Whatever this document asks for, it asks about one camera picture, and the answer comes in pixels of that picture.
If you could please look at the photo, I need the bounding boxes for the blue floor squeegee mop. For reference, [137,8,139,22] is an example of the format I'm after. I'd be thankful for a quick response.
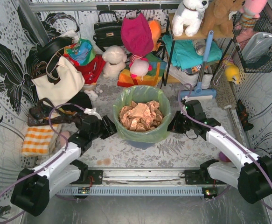
[178,30,216,102]

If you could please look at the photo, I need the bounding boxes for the blue trash bin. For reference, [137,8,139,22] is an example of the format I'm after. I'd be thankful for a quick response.
[126,140,155,150]

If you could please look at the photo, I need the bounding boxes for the green trash bag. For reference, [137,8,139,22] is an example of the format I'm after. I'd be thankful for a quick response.
[112,85,172,143]

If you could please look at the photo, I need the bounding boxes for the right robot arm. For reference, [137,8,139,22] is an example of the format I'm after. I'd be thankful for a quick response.
[168,100,272,204]

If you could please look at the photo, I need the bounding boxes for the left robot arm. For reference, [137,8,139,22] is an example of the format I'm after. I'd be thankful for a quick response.
[11,115,117,217]

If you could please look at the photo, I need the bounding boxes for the cream canvas tote bag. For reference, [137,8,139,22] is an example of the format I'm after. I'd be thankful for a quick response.
[31,56,85,106]

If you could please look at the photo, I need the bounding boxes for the rainbow striped bag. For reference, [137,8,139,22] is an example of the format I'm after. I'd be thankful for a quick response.
[117,53,167,87]

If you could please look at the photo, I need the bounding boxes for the colourful printed bag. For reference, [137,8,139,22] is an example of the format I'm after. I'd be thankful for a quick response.
[63,39,96,67]

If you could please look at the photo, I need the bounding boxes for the magenta cloth bag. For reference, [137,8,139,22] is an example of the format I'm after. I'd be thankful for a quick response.
[120,13,153,56]

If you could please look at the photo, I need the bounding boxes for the silver foil bag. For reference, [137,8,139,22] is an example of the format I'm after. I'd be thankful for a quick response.
[242,32,272,61]

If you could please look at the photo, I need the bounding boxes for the pink plush roll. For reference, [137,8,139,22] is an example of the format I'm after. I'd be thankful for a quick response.
[56,131,71,149]

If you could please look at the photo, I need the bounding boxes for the crumpled brown paper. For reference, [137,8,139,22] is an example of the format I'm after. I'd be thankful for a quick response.
[119,100,164,133]

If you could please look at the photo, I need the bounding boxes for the white sneakers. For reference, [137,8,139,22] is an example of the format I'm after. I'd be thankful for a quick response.
[167,66,213,89]

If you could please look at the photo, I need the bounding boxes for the brown patterned handbag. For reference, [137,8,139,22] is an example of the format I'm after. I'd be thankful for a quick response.
[28,98,82,128]

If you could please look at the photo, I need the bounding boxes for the magenta striped sock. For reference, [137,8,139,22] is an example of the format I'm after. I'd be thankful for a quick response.
[218,152,230,162]

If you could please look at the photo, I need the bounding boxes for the orange checkered cloth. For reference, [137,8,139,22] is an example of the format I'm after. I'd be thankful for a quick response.
[21,126,56,156]

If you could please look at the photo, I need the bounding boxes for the red cloth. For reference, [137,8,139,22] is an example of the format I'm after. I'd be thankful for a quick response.
[76,55,106,84]

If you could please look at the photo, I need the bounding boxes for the teal folded cloth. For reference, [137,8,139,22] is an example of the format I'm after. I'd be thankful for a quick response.
[171,40,222,70]

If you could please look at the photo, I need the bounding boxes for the pink white plush doll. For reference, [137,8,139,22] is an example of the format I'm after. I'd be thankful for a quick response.
[129,54,152,78]

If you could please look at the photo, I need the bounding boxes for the yellow plush duck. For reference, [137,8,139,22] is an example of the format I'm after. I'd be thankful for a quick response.
[223,56,240,84]

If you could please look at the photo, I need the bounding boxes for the cream plush sheep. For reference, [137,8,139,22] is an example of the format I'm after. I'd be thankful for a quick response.
[102,45,127,78]

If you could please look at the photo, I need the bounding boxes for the black wooden shelf rack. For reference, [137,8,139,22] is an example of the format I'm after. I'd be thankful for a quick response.
[162,13,234,86]

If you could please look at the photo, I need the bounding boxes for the black round hat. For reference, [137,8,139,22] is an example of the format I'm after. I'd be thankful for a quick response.
[37,36,73,62]

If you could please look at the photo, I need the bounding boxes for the black leather handbag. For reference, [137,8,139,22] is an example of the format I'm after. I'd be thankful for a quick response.
[93,10,124,52]

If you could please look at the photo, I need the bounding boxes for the orange plush toy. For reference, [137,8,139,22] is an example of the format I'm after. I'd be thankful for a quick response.
[148,20,161,51]

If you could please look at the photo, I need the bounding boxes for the white plush dog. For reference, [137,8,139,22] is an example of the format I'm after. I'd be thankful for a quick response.
[172,0,209,37]

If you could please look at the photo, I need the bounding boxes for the brown teddy bear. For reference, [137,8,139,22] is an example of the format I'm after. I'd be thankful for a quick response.
[202,0,245,36]

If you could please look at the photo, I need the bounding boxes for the pink plush toy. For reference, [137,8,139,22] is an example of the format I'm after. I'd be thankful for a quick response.
[239,0,267,28]

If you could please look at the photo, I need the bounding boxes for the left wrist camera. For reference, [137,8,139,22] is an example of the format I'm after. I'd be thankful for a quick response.
[84,108,102,120]

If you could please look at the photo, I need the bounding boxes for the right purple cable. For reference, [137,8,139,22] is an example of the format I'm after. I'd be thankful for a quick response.
[177,84,272,211]

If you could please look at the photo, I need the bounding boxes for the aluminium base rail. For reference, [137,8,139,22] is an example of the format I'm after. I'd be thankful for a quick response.
[21,167,272,186]

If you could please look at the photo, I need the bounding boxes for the black wire basket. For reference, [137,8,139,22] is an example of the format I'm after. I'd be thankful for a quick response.
[233,11,272,73]

